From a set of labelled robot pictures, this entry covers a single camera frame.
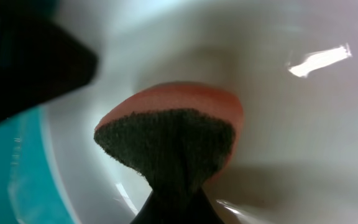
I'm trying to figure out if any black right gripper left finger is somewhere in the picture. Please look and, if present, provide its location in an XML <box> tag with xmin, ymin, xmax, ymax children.
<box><xmin>0</xmin><ymin>12</ymin><xmax>98</xmax><ymax>123</ymax></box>

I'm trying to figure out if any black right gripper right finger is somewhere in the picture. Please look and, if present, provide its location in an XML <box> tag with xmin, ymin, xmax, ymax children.
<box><xmin>131</xmin><ymin>189</ymin><xmax>224</xmax><ymax>224</ymax></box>

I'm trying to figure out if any light blue plate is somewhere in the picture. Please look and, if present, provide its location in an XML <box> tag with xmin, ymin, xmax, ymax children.
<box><xmin>44</xmin><ymin>0</ymin><xmax>358</xmax><ymax>223</ymax></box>

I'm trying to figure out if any teal plastic tray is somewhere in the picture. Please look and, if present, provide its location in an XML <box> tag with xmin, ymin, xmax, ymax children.
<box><xmin>0</xmin><ymin>108</ymin><xmax>73</xmax><ymax>224</ymax></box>

